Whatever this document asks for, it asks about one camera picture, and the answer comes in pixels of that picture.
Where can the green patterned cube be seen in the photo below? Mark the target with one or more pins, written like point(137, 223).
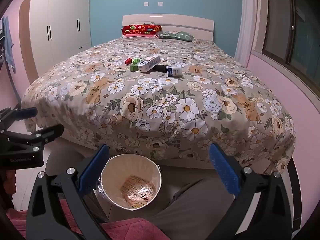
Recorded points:
point(136, 60)

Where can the floral bedspread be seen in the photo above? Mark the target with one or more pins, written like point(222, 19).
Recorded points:
point(150, 100)

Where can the white wardrobe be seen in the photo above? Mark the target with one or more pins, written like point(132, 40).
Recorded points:
point(62, 12)

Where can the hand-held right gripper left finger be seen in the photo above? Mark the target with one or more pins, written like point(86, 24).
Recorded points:
point(93, 170)

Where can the white curtain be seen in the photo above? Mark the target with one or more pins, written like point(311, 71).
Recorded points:
point(247, 25)

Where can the pink pillow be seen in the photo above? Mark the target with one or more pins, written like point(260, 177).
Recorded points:
point(150, 37)

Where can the person's right trouser leg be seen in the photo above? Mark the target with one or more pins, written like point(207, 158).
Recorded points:
point(195, 210)

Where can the white bed headboard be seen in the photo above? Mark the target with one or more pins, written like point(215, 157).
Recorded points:
point(175, 22)

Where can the black cylindrical case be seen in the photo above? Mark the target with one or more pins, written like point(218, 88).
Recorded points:
point(160, 68)

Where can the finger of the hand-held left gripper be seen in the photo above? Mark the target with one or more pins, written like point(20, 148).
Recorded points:
point(25, 112)
point(50, 131)

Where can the red patterned pillow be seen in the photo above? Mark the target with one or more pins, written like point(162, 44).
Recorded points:
point(140, 29)

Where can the pink fleece garment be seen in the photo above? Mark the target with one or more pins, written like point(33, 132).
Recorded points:
point(130, 230)

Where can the small red block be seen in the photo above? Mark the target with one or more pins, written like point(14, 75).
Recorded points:
point(128, 60)

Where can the cream round waste bin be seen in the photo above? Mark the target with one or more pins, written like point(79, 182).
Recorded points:
point(112, 177)

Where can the blue hanging cloth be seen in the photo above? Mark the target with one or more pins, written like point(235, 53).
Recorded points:
point(8, 45)

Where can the small packets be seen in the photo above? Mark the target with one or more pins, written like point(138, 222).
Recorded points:
point(149, 63)

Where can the dark framed window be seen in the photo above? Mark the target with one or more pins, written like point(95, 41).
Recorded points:
point(280, 25)

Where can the green floral pillow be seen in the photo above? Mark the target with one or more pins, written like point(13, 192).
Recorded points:
point(177, 36)

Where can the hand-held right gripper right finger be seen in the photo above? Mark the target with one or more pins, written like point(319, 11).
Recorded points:
point(222, 170)

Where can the plain green cube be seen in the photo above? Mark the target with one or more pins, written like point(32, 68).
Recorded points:
point(133, 68)

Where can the clear plastic bin liner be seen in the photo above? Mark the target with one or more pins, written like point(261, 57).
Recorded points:
point(99, 187)

